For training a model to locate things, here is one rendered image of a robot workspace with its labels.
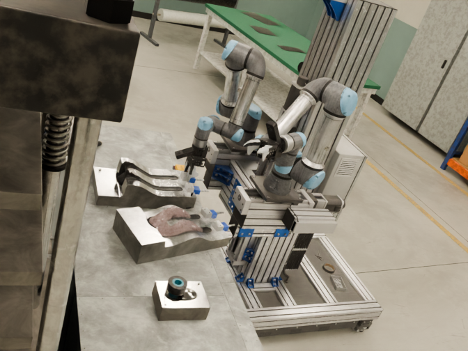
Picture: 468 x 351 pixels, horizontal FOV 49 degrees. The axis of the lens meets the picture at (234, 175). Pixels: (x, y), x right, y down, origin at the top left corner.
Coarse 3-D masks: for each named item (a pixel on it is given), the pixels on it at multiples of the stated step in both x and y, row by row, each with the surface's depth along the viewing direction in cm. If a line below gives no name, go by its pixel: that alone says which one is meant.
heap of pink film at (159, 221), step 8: (168, 208) 248; (176, 208) 248; (160, 216) 244; (168, 216) 246; (176, 216) 247; (184, 216) 251; (152, 224) 238; (160, 224) 239; (168, 224) 238; (176, 224) 241; (184, 224) 241; (192, 224) 245; (160, 232) 236; (168, 232) 237; (176, 232) 238
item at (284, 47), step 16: (208, 16) 691; (224, 16) 654; (240, 16) 683; (256, 16) 714; (240, 32) 622; (256, 32) 631; (272, 32) 657; (288, 32) 687; (256, 48) 598; (272, 48) 586; (288, 48) 607; (304, 48) 634; (224, 64) 699; (288, 64) 548; (272, 80) 702; (368, 80) 591; (256, 96) 627; (272, 96) 644; (368, 96) 591; (272, 112) 596; (352, 128) 609
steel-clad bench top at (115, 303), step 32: (128, 128) 333; (96, 160) 288; (160, 160) 310; (96, 224) 240; (96, 256) 222; (128, 256) 228; (192, 256) 241; (96, 288) 206; (128, 288) 211; (224, 288) 229; (96, 320) 192; (128, 320) 197; (192, 320) 207; (224, 320) 212
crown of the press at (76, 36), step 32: (0, 0) 93; (32, 0) 98; (64, 0) 105; (96, 0) 98; (128, 0) 101; (0, 32) 93; (32, 32) 95; (64, 32) 96; (96, 32) 98; (128, 32) 100; (0, 64) 96; (32, 64) 98; (64, 64) 100; (96, 64) 102; (128, 64) 103; (0, 96) 99; (32, 96) 101; (64, 96) 103; (96, 96) 105
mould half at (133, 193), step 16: (128, 160) 272; (96, 176) 264; (112, 176) 268; (144, 176) 268; (96, 192) 256; (112, 192) 256; (128, 192) 255; (144, 192) 258; (160, 192) 264; (176, 192) 268
